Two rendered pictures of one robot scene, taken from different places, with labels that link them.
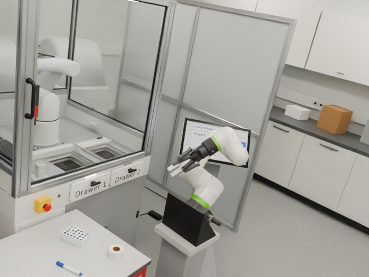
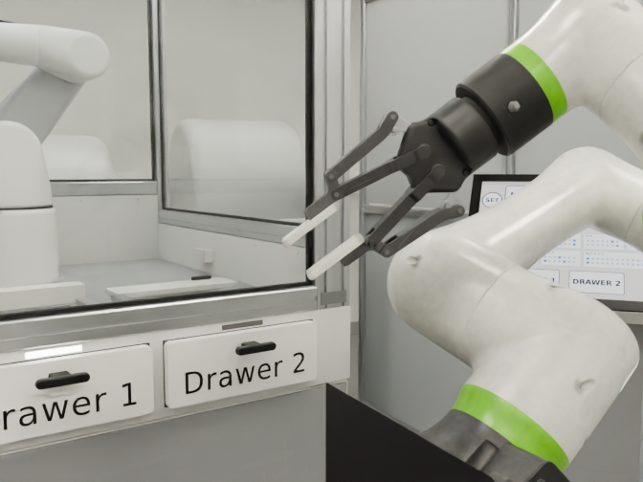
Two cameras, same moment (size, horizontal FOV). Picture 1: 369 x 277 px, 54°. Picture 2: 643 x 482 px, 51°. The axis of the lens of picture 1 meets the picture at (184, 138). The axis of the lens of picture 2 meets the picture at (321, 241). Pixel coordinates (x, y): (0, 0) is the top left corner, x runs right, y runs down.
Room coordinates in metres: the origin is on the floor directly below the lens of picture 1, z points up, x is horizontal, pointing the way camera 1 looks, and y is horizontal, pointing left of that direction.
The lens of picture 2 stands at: (1.15, -0.27, 1.20)
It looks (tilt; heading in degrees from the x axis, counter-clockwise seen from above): 6 degrees down; 24
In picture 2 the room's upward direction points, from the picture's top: straight up
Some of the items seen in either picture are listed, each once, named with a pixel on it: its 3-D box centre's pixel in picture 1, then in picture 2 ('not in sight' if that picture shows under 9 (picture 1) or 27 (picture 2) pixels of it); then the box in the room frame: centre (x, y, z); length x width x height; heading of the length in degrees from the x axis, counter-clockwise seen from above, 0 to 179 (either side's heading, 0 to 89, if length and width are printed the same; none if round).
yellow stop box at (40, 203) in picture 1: (43, 204); not in sight; (1.60, 0.65, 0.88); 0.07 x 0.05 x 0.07; 148
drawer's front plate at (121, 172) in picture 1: (127, 172); (245, 361); (2.16, 0.33, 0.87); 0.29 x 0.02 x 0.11; 148
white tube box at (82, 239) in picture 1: (76, 236); not in sight; (1.53, 0.44, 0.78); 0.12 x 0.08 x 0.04; 73
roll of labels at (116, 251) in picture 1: (116, 252); not in sight; (1.47, 0.22, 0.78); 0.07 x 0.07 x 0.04
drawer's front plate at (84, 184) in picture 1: (90, 186); (56, 394); (1.89, 0.49, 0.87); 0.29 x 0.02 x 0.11; 148
